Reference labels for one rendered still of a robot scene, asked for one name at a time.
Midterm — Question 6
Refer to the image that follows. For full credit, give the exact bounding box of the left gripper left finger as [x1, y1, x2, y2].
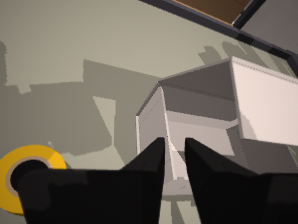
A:
[17, 137, 165, 224]

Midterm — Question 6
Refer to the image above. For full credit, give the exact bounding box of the white cardboard box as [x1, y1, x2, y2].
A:
[135, 56, 298, 195]

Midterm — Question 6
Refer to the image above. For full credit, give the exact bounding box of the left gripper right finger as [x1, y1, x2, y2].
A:
[184, 138, 298, 224]

